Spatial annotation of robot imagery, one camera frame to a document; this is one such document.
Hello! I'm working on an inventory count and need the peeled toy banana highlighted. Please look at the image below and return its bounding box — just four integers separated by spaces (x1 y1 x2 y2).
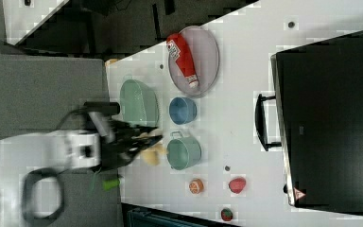
139 129 168 166

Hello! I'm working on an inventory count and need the toaster oven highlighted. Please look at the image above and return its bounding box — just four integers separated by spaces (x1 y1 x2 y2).
254 30 363 216

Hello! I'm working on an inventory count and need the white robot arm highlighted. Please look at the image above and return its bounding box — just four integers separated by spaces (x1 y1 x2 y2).
0 120 164 227

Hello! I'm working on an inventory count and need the toy peach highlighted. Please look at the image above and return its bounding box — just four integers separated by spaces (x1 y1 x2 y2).
228 177 247 194

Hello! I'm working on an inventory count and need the green object at edge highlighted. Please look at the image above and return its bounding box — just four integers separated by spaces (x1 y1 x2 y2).
103 179 120 190

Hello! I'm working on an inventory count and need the blue cup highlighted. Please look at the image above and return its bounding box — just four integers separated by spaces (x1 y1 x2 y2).
169 97 198 125

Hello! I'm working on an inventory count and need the green mug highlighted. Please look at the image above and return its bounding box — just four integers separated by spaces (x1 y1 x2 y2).
167 131 201 170

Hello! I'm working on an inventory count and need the grey round plate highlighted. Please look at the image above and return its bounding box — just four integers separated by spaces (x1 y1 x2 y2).
168 26 219 97

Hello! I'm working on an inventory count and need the blue metal frame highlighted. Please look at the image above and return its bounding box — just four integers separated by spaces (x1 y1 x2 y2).
125 208 233 227

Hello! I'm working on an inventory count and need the toy orange half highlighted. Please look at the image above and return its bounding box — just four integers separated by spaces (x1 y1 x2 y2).
189 179 204 194

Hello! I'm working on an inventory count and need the red ketchup bottle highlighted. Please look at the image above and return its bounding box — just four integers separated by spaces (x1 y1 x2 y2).
166 33 199 88

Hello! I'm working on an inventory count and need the green oval colander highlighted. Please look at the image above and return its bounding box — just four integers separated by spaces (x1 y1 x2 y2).
120 79 159 127

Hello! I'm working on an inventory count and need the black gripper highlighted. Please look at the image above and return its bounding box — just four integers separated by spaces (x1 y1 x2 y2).
100 120 163 170

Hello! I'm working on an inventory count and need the toy strawberry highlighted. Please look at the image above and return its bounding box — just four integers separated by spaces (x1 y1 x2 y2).
220 208 233 221

